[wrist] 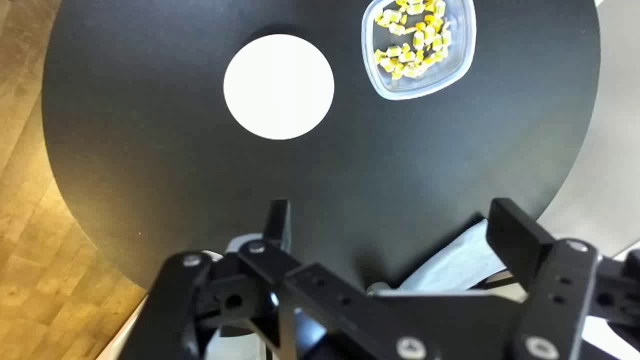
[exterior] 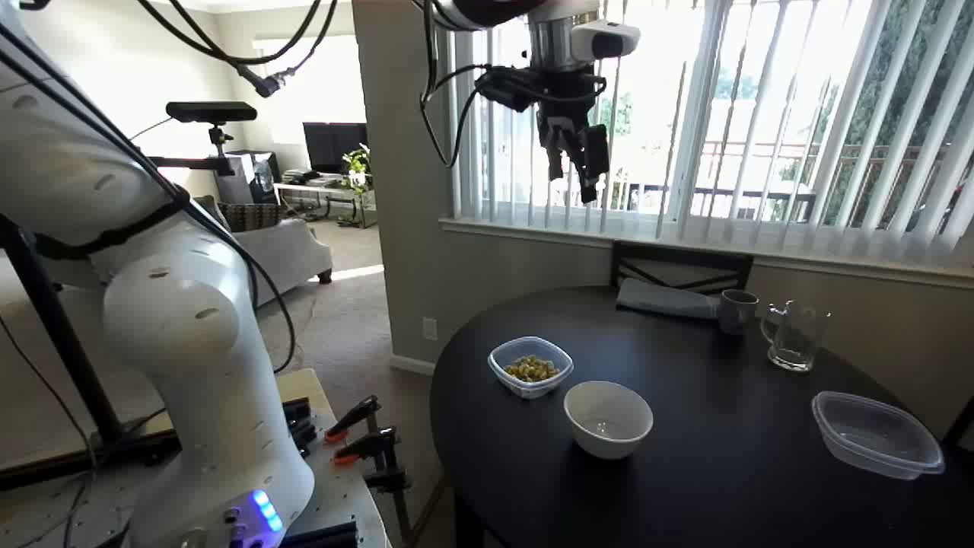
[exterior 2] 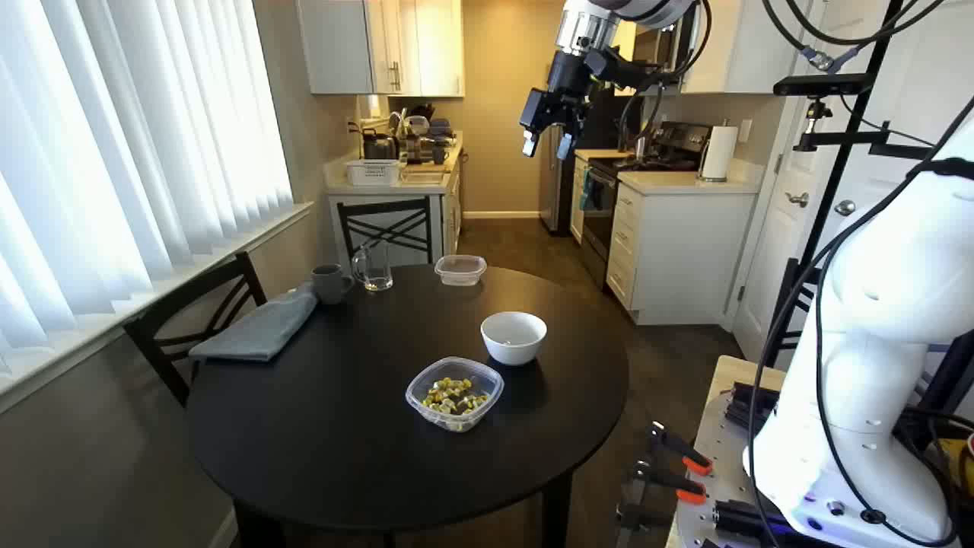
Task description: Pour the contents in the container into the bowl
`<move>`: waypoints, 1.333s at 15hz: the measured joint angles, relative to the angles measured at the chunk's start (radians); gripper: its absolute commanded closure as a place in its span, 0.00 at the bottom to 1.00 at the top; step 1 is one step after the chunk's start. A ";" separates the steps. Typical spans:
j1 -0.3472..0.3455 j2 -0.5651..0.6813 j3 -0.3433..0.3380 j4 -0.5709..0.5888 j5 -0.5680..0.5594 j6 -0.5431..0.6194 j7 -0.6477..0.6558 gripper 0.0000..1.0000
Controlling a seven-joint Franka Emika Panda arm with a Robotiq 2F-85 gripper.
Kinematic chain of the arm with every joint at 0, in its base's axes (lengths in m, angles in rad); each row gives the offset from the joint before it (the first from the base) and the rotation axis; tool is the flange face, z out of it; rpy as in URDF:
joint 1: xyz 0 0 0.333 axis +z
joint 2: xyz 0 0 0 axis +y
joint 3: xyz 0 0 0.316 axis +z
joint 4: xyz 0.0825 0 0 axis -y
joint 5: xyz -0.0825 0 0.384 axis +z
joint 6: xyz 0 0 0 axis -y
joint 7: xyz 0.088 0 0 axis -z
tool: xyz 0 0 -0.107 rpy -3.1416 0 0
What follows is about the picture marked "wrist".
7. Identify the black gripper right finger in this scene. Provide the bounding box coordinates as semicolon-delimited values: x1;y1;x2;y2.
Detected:
486;197;640;360

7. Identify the round black table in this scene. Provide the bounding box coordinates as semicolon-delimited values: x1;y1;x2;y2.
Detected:
44;0;600;286

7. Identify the clear plastic container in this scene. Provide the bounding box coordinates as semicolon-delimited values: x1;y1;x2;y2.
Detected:
359;0;478;99

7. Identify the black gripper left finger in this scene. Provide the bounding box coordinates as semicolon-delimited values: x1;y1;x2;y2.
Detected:
124;200;292;360

